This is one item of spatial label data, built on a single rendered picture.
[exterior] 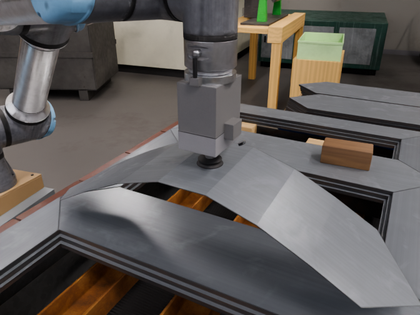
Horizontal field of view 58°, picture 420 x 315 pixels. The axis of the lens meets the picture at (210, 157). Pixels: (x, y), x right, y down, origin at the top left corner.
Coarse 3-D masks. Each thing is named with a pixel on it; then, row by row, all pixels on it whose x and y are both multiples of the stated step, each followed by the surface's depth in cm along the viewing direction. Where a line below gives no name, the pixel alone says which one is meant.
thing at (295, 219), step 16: (304, 176) 64; (288, 192) 58; (304, 192) 60; (320, 192) 62; (272, 208) 54; (288, 208) 56; (304, 208) 57; (320, 208) 59; (272, 224) 51; (288, 224) 53; (304, 224) 54; (320, 224) 56; (288, 240) 50; (304, 240) 52; (304, 256) 49
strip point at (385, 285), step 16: (384, 256) 58; (368, 272) 53; (384, 272) 55; (400, 272) 57; (368, 288) 51; (384, 288) 52; (400, 288) 54; (368, 304) 48; (384, 304) 50; (400, 304) 51; (416, 304) 53
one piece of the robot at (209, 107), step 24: (192, 72) 51; (192, 96) 52; (216, 96) 51; (240, 96) 58; (192, 120) 54; (216, 120) 52; (240, 120) 56; (192, 144) 56; (216, 144) 54; (240, 144) 56
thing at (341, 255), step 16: (336, 208) 61; (336, 224) 58; (352, 224) 60; (368, 224) 62; (320, 240) 53; (336, 240) 55; (352, 240) 57; (368, 240) 59; (320, 256) 51; (336, 256) 52; (352, 256) 54; (368, 256) 56; (320, 272) 49; (336, 272) 50; (352, 272) 51; (352, 288) 49
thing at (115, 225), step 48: (384, 144) 113; (96, 192) 85; (336, 192) 90; (384, 192) 86; (48, 240) 71; (96, 240) 70; (144, 240) 70; (192, 240) 70; (240, 240) 70; (384, 240) 71; (0, 288) 62; (192, 288) 61; (240, 288) 59; (288, 288) 59; (336, 288) 59
